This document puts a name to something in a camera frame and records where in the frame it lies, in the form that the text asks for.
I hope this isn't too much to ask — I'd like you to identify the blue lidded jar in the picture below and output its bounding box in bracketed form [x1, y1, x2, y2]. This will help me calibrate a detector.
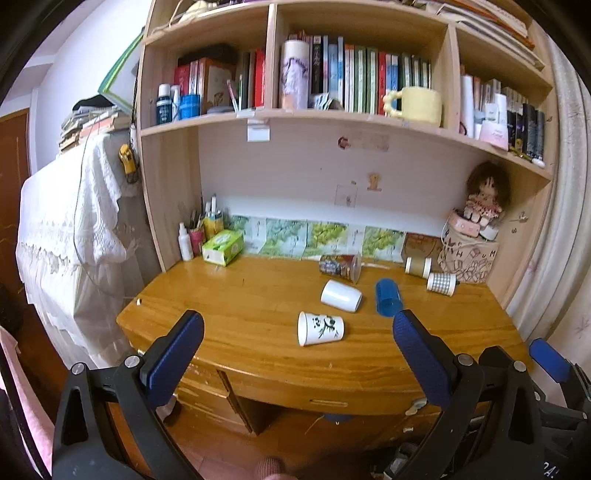
[178, 94, 200, 120]

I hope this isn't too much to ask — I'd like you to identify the brown cardboard box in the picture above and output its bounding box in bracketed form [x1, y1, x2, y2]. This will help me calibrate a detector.
[402, 233, 443, 273]

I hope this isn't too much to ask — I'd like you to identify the yellow toy car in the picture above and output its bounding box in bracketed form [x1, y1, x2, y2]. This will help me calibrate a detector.
[118, 144, 138, 184]

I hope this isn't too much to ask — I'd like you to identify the wooden bookshelf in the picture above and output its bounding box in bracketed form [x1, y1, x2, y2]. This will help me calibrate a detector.
[137, 1, 556, 305]

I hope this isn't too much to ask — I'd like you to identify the robot print plastic cup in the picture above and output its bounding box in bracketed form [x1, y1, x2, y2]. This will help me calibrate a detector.
[318, 254, 362, 283]

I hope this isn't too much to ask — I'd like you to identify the brown white paper cup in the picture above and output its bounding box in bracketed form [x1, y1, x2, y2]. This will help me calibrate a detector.
[405, 257, 432, 279]

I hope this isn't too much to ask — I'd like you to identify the plain white cup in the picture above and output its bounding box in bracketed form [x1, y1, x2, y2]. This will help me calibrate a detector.
[321, 280, 363, 313]

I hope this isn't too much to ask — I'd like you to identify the white lace cloth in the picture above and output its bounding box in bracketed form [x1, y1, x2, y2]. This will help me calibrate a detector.
[16, 132, 158, 368]

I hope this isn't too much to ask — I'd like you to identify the white purple cylinder tube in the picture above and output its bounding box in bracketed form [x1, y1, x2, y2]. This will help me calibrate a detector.
[280, 40, 310, 110]

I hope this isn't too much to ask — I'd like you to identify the green tissue box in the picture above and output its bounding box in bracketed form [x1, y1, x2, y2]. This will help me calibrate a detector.
[202, 230, 243, 267]

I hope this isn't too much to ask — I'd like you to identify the pink pen holder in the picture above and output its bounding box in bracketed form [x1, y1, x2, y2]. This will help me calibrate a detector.
[188, 227, 206, 257]

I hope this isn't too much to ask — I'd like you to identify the grey checked paper cup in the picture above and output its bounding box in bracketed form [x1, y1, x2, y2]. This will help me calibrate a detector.
[427, 273, 458, 297]

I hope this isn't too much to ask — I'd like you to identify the dark blue bottle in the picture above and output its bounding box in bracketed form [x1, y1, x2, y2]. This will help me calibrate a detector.
[155, 83, 172, 125]

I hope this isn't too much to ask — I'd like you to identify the white squeeze bottle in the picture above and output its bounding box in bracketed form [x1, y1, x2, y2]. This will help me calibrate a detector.
[177, 222, 193, 262]

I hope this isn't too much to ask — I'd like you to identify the wooden desk drawer unit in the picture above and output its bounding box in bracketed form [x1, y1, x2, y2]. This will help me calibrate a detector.
[124, 331, 445, 437]

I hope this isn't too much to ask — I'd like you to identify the white panda print cup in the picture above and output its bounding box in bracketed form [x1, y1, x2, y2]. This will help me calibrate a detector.
[297, 312, 345, 347]

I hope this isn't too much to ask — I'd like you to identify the blue plastic cup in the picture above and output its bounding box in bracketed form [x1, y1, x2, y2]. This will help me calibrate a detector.
[375, 278, 404, 318]

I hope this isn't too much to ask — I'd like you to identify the grape picture strip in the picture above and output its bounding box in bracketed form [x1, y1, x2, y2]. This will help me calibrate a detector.
[224, 215, 406, 263]

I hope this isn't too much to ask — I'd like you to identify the yellow mug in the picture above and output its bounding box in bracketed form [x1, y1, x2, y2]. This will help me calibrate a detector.
[382, 86, 443, 127]

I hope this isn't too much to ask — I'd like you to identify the brown haired doll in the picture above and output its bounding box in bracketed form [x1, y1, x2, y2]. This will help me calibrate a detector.
[463, 161, 511, 228]

